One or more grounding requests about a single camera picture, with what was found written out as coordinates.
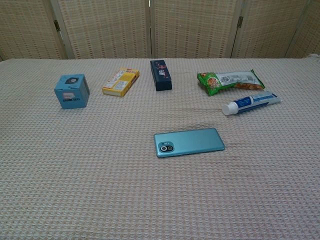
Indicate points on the beige woven tablecloth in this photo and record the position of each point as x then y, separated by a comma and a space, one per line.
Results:
100, 175

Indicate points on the blue white toothpaste tube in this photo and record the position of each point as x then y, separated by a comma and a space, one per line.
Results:
250, 102

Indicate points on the woven folding screen panel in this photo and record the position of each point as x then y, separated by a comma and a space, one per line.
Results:
27, 30
195, 27
308, 37
105, 27
267, 27

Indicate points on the dark navy long box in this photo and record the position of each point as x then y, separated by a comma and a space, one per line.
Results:
161, 75

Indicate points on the yellow flat carton box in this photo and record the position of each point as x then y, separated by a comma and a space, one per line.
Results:
121, 82

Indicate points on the green snack bag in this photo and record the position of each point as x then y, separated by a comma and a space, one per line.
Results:
225, 80

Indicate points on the light blue cube box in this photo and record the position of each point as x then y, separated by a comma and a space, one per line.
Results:
72, 95

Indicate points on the light blue smartphone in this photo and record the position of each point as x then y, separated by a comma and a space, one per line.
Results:
195, 141

